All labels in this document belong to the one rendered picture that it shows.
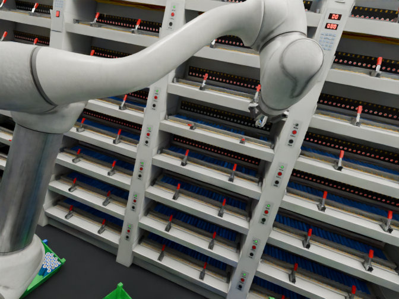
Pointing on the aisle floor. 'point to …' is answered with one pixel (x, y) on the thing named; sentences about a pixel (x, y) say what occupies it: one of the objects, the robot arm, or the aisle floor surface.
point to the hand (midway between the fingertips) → (261, 120)
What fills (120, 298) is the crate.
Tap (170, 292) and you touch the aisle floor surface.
